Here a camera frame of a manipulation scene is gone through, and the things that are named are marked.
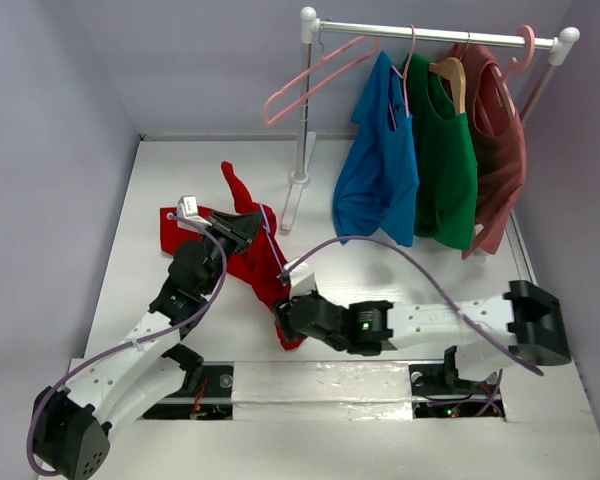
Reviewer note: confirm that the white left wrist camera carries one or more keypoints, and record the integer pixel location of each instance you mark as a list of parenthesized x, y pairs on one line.
[(187, 215)]

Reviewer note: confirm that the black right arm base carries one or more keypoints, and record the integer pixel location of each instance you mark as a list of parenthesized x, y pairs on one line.
[(438, 392)]

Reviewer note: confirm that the thin pink wire hanger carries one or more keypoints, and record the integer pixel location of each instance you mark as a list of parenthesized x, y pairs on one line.
[(404, 73)]

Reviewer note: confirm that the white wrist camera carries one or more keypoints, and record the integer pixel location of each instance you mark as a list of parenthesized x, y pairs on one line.
[(299, 277), (187, 215)]

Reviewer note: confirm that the white and chrome clothes rack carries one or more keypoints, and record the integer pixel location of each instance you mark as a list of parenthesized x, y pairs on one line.
[(296, 93)]

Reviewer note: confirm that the light blue wire hanger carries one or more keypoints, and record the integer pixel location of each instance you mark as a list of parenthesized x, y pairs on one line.
[(270, 236)]

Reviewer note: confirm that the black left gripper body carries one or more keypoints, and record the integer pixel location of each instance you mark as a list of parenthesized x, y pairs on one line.
[(232, 239)]

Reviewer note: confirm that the dusty red t-shirt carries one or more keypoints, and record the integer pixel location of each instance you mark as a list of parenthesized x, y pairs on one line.
[(498, 141)]

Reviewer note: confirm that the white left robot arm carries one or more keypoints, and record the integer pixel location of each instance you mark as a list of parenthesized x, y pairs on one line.
[(74, 421)]

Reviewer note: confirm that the blue t-shirt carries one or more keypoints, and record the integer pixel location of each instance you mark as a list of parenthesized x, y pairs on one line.
[(378, 182)]

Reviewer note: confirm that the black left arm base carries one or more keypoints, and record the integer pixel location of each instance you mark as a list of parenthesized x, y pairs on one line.
[(206, 392)]

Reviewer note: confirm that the wooden hanger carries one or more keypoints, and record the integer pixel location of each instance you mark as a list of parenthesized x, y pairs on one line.
[(452, 70)]

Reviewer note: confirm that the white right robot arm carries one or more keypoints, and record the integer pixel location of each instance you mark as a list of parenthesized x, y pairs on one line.
[(474, 339)]

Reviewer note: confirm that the green t-shirt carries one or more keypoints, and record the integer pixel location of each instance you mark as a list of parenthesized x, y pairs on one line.
[(447, 166)]

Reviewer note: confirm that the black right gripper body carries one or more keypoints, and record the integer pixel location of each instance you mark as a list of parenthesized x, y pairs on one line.
[(284, 310)]

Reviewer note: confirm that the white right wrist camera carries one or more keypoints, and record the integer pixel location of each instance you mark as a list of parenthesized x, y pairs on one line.
[(299, 277)]

